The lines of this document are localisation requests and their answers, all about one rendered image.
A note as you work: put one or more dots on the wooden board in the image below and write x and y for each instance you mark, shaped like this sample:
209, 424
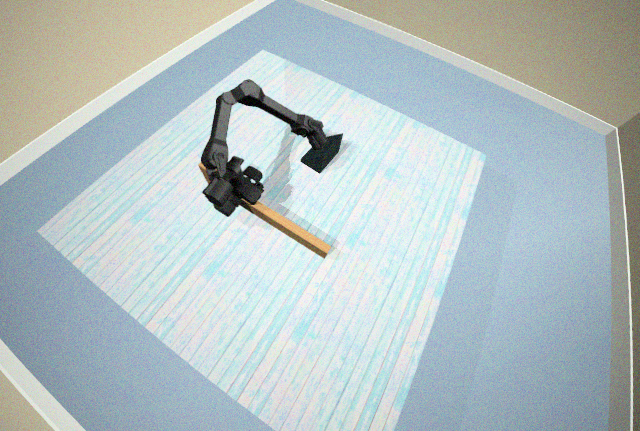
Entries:
288, 228

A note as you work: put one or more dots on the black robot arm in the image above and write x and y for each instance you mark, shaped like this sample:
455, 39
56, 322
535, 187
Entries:
215, 154

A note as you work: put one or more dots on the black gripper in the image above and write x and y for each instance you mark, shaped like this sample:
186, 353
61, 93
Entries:
233, 201

